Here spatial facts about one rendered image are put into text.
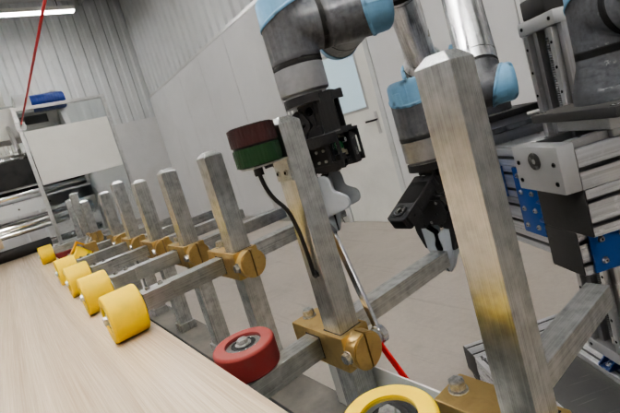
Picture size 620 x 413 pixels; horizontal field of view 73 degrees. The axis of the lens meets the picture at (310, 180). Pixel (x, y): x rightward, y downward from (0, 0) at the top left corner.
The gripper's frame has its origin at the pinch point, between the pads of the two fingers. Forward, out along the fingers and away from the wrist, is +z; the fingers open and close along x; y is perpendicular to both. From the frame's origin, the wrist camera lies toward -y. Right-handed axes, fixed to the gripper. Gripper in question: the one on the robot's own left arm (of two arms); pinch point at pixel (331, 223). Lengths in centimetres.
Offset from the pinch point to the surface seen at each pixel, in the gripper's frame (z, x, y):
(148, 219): -4, 14, -66
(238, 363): 9.0, -23.5, -2.8
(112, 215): -6, 33, -113
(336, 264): 3.1, -9.5, 5.1
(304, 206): -5.8, -11.7, 4.3
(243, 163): -13.3, -17.1, 1.5
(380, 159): 31, 334, -138
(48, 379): 8.9, -30.8, -34.6
